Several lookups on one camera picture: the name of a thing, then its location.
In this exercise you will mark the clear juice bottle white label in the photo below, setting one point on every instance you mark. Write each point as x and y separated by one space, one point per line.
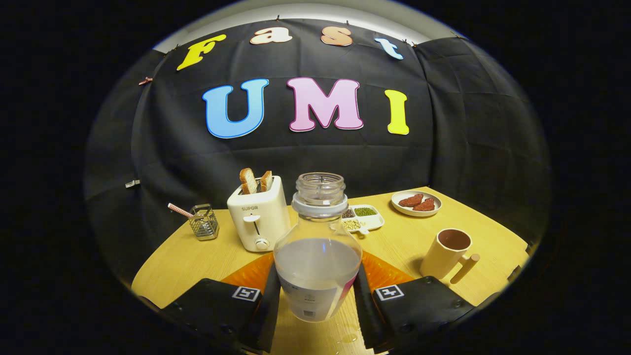
318 266

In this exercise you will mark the black backdrop cloth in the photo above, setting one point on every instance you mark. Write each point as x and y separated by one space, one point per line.
315 153

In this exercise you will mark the white round plate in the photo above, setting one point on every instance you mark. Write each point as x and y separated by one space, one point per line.
402 209

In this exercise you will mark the silver clip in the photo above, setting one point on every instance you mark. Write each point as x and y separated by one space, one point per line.
132 184

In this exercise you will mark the red striped straw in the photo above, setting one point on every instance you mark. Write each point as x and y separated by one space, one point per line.
180 210

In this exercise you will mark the toasted bread slice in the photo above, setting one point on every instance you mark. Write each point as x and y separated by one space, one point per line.
266 181
248 181

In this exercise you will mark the brown meat piece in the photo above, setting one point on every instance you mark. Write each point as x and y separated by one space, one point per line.
410 200
424 205

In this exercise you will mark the wooden table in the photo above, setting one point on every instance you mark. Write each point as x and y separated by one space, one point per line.
394 241

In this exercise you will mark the white toaster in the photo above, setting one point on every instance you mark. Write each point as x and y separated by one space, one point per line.
259 222

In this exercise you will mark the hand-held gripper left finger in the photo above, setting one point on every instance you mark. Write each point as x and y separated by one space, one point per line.
263 320

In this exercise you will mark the pink clip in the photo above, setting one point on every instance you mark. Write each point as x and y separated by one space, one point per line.
145 81

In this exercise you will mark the white divided snack tray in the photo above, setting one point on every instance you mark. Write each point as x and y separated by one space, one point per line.
372 223

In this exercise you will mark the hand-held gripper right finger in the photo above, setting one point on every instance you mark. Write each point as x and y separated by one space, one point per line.
367 315

